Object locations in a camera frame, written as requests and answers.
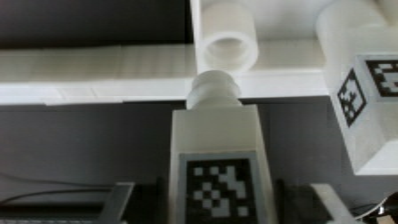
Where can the white chair leg with tag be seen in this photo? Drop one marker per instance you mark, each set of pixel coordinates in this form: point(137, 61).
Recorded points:
point(361, 100)

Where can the white chair leg small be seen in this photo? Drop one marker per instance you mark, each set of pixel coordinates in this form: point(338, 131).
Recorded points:
point(221, 192)

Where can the white U-shaped obstacle fence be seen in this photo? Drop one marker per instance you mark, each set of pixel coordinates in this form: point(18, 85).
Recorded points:
point(143, 73)

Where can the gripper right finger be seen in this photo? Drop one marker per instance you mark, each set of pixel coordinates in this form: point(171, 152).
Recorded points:
point(310, 204)

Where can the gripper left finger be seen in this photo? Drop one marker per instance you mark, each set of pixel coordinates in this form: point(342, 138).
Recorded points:
point(132, 203)

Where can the white chair seat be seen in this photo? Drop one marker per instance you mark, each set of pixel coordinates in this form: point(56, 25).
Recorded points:
point(239, 23)

